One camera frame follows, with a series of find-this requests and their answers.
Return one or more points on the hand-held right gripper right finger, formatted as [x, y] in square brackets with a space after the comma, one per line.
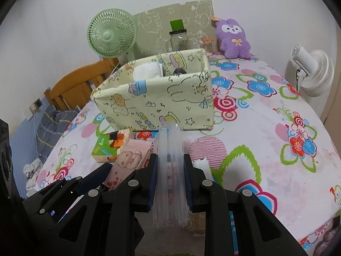
[187, 181]

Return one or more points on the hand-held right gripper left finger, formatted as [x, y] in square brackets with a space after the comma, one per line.
[151, 181]

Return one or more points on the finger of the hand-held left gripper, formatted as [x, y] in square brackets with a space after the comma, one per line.
[92, 178]
[53, 194]

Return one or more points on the yellow printed fabric box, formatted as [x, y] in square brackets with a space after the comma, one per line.
[159, 98]

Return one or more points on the white crumpled cloth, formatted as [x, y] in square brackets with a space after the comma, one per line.
[33, 170]

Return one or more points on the blue bed sheet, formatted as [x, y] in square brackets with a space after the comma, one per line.
[24, 144]

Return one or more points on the pink tissue packet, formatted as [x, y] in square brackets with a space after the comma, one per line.
[130, 157]

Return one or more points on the green orange small carton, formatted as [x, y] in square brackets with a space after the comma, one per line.
[109, 146]

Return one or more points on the beige tissue pack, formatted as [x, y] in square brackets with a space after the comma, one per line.
[198, 225]

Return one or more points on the grey plaid blanket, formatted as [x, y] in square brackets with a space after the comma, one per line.
[50, 128]

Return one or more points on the small jar with orange lid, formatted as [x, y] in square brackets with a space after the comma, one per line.
[207, 47]

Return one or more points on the clear glass mug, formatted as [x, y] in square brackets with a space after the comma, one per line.
[163, 45]

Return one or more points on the glass jar with green lid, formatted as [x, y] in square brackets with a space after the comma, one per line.
[179, 41]

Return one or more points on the green desk fan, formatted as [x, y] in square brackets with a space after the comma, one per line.
[108, 36]

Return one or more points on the purple plush bunny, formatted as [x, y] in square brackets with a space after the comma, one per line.
[234, 45]

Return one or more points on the green printed cardboard panel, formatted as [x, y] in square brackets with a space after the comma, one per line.
[154, 26]

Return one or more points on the beige wooden door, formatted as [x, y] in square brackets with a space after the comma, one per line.
[334, 106]

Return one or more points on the white standing fan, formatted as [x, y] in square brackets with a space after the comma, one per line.
[317, 72]

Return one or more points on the wall socket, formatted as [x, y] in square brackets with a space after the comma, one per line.
[36, 105]

